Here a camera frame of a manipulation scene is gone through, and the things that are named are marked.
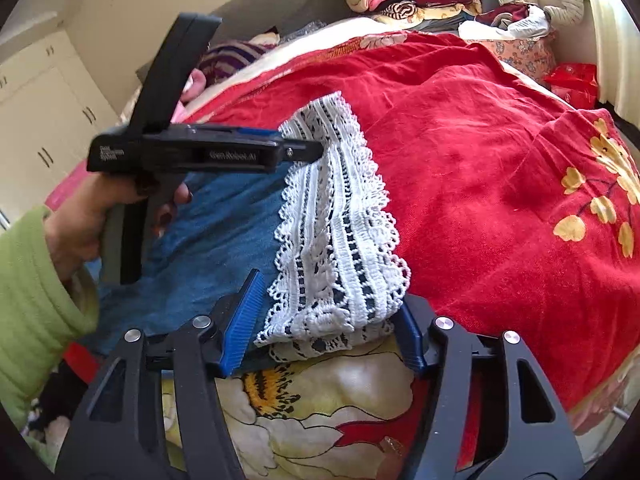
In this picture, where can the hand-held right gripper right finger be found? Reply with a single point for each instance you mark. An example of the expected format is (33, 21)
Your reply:
(410, 340)

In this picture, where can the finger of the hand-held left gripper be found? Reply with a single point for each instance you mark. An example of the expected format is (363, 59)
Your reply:
(300, 151)

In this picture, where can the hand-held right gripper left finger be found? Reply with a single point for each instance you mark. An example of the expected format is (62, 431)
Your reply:
(245, 320)

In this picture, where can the blue denim pants lace trim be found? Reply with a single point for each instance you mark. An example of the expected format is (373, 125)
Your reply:
(210, 240)

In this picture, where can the person's left forearm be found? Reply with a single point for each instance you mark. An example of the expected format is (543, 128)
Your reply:
(30, 310)

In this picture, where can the person's left hand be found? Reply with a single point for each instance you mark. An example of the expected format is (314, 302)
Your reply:
(80, 220)

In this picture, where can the purple striped cloth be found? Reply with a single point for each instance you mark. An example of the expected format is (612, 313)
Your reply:
(235, 55)

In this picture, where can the grey patterned pillow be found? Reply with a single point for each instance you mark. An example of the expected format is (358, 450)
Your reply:
(310, 30)

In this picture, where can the cream wardrobe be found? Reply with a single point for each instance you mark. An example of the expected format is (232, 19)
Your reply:
(40, 110)

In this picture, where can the grey padded headboard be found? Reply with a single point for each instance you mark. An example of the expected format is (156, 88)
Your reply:
(280, 5)

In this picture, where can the red floral blanket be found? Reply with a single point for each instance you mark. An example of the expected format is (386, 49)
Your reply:
(475, 160)

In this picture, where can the pink floral cushion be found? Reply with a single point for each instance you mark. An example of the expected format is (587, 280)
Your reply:
(520, 55)

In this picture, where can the pile of loose clothes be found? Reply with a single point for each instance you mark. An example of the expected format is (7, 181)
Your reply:
(510, 22)

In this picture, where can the red plastic bag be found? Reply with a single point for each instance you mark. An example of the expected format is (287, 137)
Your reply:
(570, 82)

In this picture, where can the cream curtain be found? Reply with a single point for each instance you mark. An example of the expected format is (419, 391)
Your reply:
(615, 60)

